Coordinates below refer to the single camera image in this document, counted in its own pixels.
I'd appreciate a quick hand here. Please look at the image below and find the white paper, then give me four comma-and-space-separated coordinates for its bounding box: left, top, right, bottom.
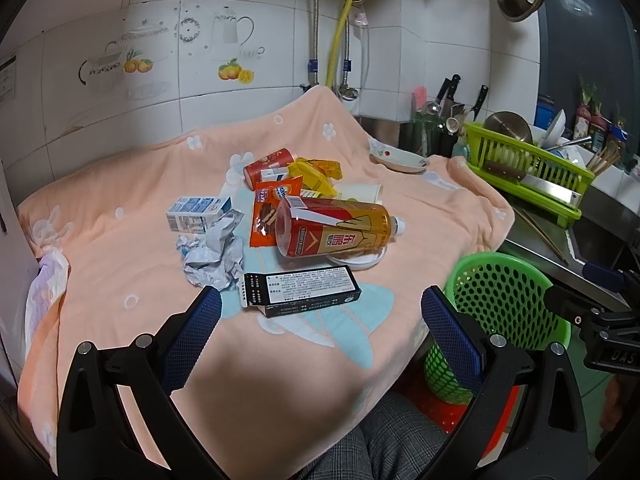
176, 209, 244, 292

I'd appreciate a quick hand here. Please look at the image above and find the black printed carton box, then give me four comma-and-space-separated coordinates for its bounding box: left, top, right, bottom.
239, 266, 361, 318

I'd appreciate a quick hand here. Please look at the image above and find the red orange drink bottle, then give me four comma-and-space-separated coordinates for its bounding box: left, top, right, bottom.
276, 196, 406, 258

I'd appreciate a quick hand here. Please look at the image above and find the orange Ovaltine snack wrapper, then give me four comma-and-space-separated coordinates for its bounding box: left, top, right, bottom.
250, 177, 303, 247

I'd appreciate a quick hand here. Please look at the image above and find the white paper cup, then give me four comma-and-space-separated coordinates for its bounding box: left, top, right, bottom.
334, 183, 382, 204

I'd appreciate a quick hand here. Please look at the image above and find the red cartoon paper cup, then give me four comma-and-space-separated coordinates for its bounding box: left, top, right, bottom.
243, 148, 294, 190

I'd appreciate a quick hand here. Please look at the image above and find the yellow snack wrapper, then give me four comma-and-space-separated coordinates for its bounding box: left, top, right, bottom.
288, 157, 343, 198

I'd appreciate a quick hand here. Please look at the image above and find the person right hand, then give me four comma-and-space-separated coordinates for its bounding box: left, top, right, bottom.
599, 375, 622, 431

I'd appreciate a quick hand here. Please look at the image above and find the red plastic stool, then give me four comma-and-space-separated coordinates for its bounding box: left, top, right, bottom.
405, 382, 520, 457

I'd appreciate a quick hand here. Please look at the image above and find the green perforated waste basket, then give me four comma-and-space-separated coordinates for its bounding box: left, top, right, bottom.
425, 251, 573, 406

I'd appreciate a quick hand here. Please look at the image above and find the wooden chopstick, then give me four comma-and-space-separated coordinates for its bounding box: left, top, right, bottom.
514, 208, 568, 266

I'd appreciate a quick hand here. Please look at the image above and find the lime green dish rack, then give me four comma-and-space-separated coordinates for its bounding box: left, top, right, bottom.
464, 122, 594, 228

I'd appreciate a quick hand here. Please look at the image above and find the white bowl in rack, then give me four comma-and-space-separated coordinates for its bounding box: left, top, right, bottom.
538, 110, 566, 150

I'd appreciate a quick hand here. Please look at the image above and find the steel bowl in rack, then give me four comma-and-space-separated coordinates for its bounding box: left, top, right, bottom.
483, 112, 533, 144

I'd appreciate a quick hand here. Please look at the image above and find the knife block with knives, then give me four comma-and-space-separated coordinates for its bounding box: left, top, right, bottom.
399, 74, 489, 158

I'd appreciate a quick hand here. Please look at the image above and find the peach flower-pattern towel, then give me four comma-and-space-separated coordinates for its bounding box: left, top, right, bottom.
15, 84, 516, 476

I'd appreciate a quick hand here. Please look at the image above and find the white ceramic dish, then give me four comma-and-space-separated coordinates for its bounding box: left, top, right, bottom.
369, 138, 428, 174

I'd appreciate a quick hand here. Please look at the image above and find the cleaver with wooden handle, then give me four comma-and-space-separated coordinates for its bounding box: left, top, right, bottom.
483, 162, 582, 207

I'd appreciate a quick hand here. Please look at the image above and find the steel braided hose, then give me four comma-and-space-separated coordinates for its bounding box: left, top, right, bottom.
305, 0, 321, 87

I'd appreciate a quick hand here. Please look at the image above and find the yellow gas hose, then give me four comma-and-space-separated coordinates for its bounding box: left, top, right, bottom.
325, 0, 359, 88

